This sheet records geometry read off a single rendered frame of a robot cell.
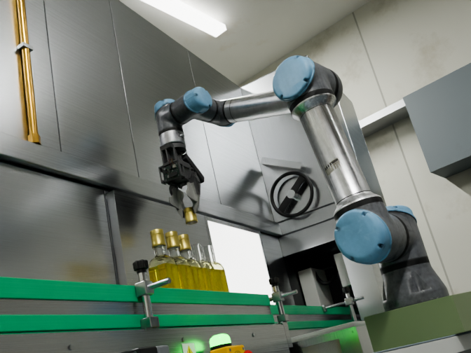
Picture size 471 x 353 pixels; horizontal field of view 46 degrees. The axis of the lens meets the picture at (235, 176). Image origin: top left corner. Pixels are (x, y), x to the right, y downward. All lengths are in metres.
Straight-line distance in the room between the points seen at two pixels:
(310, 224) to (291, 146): 0.38
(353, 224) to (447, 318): 0.27
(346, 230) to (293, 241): 1.29
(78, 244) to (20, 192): 0.20
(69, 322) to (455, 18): 4.18
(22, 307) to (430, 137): 3.60
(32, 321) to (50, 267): 0.47
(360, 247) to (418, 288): 0.19
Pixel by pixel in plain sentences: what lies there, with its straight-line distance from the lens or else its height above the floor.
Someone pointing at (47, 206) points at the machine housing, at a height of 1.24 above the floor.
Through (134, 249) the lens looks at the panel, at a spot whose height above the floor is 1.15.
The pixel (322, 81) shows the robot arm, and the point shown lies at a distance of 1.38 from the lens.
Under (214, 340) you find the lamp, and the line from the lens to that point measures 1.17.
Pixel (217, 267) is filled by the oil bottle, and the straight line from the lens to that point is 1.60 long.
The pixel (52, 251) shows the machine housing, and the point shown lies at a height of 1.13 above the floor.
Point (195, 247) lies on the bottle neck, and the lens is 1.57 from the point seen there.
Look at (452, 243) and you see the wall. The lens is 4.38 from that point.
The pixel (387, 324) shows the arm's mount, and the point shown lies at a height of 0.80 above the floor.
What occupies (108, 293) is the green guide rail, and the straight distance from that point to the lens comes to 1.03.
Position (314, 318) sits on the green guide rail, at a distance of 2.13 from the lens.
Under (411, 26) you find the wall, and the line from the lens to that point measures 4.87.
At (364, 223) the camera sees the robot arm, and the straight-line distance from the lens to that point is 1.22.
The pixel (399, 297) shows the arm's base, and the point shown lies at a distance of 1.33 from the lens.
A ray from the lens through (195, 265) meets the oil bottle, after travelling 1.51.
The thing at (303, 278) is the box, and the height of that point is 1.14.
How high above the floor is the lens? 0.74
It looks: 20 degrees up
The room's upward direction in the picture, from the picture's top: 13 degrees counter-clockwise
